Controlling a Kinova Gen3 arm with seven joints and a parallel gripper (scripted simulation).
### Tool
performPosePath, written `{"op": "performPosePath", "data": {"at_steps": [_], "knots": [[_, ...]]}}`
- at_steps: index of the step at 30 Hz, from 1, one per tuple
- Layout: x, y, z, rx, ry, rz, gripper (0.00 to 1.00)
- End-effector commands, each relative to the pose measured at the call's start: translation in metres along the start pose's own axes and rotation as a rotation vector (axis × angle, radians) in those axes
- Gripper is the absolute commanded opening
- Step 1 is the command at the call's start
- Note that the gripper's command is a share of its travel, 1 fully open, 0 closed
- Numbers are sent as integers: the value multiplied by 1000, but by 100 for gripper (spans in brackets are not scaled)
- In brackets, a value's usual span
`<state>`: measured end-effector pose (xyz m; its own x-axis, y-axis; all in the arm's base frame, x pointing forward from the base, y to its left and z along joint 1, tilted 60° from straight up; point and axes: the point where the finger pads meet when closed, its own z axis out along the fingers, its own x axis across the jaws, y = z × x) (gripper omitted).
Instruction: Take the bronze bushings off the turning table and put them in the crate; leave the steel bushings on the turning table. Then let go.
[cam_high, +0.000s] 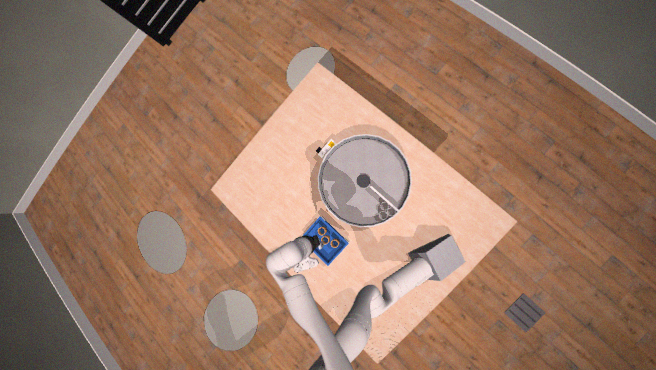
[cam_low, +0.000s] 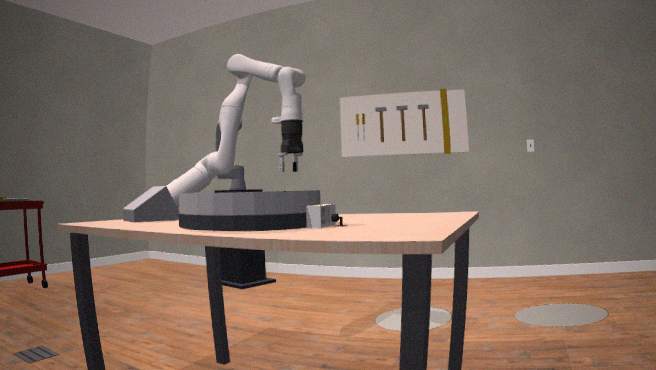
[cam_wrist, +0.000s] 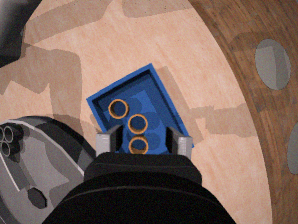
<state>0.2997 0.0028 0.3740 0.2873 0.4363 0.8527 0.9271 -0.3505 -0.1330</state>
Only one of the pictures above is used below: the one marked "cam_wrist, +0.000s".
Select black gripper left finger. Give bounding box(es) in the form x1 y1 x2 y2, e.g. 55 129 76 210
96 125 123 157

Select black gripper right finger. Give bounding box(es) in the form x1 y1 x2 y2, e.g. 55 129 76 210
165 127 193 160

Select bronze ring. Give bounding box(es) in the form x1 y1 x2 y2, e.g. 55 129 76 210
109 99 130 119
128 114 148 134
129 134 148 154

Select grey metal ring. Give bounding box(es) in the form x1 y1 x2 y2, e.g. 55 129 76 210
0 125 11 142
1 140 20 157
4 125 24 143

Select blue tray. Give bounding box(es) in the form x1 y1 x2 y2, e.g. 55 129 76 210
86 63 189 154

